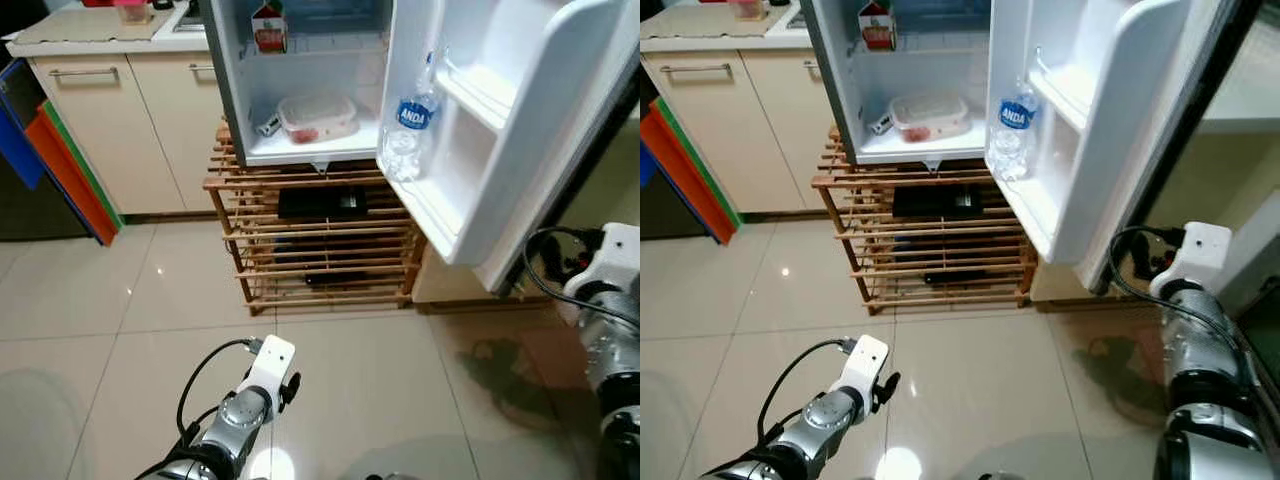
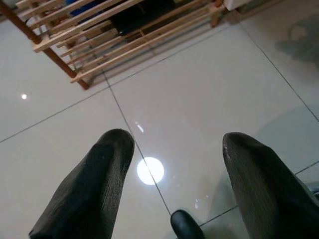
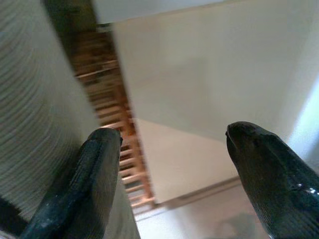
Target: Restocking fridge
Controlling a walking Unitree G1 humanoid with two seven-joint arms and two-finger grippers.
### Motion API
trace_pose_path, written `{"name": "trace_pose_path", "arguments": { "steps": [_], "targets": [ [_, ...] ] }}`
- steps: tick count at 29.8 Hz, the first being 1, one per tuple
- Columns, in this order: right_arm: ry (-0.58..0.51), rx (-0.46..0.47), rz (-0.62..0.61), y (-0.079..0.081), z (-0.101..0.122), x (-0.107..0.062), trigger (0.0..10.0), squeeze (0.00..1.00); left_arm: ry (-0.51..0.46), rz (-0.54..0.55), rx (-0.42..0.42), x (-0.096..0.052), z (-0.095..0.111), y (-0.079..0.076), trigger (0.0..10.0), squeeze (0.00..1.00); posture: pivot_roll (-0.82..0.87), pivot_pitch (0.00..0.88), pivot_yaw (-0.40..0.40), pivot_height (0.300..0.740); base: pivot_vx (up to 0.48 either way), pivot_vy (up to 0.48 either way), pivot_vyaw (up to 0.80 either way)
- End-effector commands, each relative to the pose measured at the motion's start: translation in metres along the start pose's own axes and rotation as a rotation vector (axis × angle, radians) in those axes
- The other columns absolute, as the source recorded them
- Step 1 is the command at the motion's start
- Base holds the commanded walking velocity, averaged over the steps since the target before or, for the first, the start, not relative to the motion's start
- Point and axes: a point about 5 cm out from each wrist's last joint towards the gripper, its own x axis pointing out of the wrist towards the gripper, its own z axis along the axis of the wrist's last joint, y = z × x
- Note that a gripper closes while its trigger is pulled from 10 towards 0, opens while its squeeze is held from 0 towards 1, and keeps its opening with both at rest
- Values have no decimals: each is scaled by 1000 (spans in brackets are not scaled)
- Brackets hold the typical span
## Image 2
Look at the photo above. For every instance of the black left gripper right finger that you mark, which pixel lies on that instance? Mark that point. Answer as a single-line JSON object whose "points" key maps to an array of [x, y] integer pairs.
{"points": [[266, 194]]}

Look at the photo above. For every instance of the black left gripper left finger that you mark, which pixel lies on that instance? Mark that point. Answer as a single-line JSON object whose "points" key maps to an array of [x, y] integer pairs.
{"points": [[82, 189]]}

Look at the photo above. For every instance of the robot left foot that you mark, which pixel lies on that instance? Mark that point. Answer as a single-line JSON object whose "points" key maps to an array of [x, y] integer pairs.
{"points": [[185, 224]]}

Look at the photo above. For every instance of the wooden wine rack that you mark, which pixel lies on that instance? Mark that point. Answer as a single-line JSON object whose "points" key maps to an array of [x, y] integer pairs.
{"points": [[41, 46]]}

